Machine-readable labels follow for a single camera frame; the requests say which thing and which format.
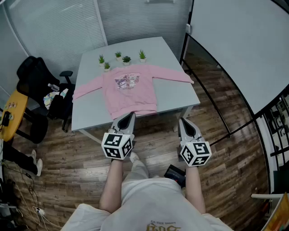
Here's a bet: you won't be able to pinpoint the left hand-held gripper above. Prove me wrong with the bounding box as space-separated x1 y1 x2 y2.
101 111 136 161

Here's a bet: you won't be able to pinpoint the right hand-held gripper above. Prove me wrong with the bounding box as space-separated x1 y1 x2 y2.
177 117 212 167

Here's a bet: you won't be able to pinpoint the pink cartoon print sweatshirt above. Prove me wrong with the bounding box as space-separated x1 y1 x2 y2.
72 64 195 120

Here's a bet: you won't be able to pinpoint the person's right forearm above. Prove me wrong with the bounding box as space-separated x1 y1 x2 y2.
184 166 206 215

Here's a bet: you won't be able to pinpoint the person's left forearm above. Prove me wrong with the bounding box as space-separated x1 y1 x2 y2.
98 157 124 214

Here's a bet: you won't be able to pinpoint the person's white t-shirt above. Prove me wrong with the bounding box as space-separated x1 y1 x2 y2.
61 177 234 231

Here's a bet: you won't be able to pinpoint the white table leg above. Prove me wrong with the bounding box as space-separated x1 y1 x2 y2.
172 106 194 134
78 129 103 145

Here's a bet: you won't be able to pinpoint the black metal whiteboard stand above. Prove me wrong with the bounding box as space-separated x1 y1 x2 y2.
179 51 232 139

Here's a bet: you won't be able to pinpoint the black waist battery pack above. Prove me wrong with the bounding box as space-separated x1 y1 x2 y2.
163 164 187 188

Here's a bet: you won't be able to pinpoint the person's grey trousers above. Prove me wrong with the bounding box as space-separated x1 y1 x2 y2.
121 157 149 188

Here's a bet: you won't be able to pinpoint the large iridescent cloth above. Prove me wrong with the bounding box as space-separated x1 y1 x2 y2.
43 91 60 110

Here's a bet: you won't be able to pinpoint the black metal rack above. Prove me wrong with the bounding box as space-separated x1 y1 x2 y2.
263 96 289 172

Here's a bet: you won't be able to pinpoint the black office chair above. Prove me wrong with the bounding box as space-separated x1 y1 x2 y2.
16 55 76 145

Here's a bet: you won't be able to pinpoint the large whiteboard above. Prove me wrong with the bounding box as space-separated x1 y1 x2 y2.
188 0 289 116

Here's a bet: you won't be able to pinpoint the dark green panel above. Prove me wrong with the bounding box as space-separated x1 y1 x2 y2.
273 166 289 194

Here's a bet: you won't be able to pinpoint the yellow wooden round table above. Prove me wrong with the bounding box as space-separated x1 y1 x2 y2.
0 90 29 142

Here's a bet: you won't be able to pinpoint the black floor cable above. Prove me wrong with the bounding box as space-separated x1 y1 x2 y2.
0 160 40 210

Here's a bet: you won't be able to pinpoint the black picture frame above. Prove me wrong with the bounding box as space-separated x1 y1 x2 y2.
1 111 11 126

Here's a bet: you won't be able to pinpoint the white cable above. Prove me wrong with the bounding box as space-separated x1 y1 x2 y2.
33 206 64 230

